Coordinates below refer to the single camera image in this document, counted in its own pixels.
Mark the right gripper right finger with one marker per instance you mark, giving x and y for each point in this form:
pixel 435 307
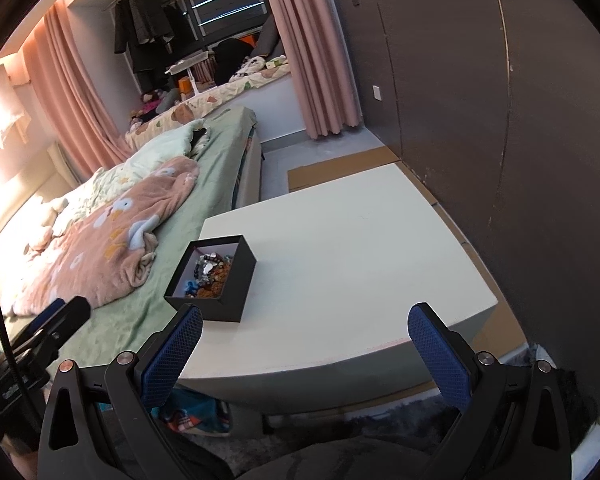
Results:
pixel 448 357

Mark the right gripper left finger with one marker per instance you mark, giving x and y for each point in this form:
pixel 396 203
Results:
pixel 165 354

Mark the black jewelry box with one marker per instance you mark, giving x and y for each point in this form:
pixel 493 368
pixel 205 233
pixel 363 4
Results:
pixel 213 275

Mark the flat cardboard sheet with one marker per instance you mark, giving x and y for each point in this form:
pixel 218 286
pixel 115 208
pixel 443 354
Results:
pixel 369 241

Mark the pink fleece blanket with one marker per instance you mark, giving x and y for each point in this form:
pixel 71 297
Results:
pixel 109 254

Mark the green sheeted bed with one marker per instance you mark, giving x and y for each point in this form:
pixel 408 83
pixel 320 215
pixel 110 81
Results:
pixel 126 323

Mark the light green quilt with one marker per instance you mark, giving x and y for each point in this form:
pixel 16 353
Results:
pixel 105 186

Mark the floral window seat cushion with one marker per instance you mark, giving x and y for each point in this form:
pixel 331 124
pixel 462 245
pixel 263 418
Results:
pixel 254 74

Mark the pink curtain by window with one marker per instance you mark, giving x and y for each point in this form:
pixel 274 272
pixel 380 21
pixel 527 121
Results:
pixel 85 129

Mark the dark brown wardrobe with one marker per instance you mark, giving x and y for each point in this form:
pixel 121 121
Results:
pixel 495 104

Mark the hanging dark clothes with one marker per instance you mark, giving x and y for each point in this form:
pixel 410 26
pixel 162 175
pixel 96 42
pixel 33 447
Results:
pixel 154 35

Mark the pink curtain by wardrobe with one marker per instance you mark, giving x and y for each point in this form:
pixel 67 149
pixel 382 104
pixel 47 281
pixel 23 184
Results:
pixel 319 66

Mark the white wall switch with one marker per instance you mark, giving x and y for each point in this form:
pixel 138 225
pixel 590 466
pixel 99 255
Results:
pixel 377 93

